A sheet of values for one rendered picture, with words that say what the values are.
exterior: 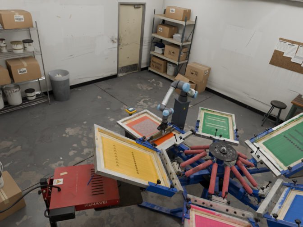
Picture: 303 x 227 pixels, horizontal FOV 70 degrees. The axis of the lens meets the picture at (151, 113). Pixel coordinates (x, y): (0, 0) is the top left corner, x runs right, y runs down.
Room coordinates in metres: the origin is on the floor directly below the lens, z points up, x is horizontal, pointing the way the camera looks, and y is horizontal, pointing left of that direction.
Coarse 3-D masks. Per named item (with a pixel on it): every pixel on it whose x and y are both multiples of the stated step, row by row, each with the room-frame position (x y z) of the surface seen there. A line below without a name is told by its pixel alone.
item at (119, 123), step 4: (140, 112) 2.83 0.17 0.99; (144, 112) 2.86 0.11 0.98; (148, 112) 2.86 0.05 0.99; (132, 116) 2.69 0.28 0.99; (136, 116) 2.74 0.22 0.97; (152, 116) 2.79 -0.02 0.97; (156, 116) 2.77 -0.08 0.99; (120, 120) 2.55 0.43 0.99; (124, 120) 2.57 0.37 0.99; (128, 120) 2.62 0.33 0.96; (160, 120) 2.69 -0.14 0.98; (120, 124) 2.45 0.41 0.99; (124, 128) 2.39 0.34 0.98; (128, 128) 2.38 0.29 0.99; (128, 132) 2.33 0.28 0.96; (132, 132) 2.30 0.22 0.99; (136, 136) 2.23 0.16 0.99; (176, 136) 2.33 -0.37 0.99; (172, 140) 2.24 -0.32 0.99; (164, 144) 2.14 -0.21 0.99; (160, 148) 2.05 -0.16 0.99
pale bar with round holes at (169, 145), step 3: (186, 132) 2.38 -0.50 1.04; (189, 132) 2.39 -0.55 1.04; (192, 132) 2.40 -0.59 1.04; (183, 135) 2.31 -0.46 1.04; (186, 135) 2.32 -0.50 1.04; (189, 135) 2.36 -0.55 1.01; (177, 138) 2.23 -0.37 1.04; (186, 138) 2.31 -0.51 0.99; (174, 141) 2.15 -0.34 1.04; (168, 144) 2.09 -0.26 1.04; (171, 144) 2.09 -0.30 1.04; (162, 147) 2.01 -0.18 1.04; (165, 147) 2.02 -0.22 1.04; (168, 147) 2.03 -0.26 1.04; (171, 147) 2.08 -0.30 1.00; (165, 150) 2.00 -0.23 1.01; (159, 153) 1.91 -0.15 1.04
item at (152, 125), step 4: (144, 116) 2.79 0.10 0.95; (140, 120) 2.66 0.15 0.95; (144, 120) 2.67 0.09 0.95; (148, 120) 2.69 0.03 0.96; (152, 120) 2.70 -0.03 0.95; (144, 124) 2.57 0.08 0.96; (148, 124) 2.58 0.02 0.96; (152, 124) 2.59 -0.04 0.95; (156, 124) 2.61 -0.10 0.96; (152, 128) 2.49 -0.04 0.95; (156, 128) 2.51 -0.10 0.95; (164, 136) 2.34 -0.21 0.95; (168, 136) 2.35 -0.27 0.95; (172, 136) 2.36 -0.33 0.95
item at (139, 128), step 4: (136, 120) 2.65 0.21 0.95; (128, 124) 2.52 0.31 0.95; (132, 124) 2.53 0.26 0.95; (136, 124) 2.55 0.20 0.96; (140, 124) 2.56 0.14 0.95; (132, 128) 2.44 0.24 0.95; (136, 128) 2.45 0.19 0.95; (140, 128) 2.46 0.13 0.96; (144, 128) 2.47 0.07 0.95; (148, 128) 2.48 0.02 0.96; (136, 132) 2.36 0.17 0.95; (140, 132) 2.37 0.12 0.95; (144, 132) 2.38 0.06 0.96; (148, 132) 2.39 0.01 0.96; (152, 132) 2.40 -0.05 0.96; (156, 140) 2.24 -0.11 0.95; (160, 140) 2.25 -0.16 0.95; (164, 140) 2.26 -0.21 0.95
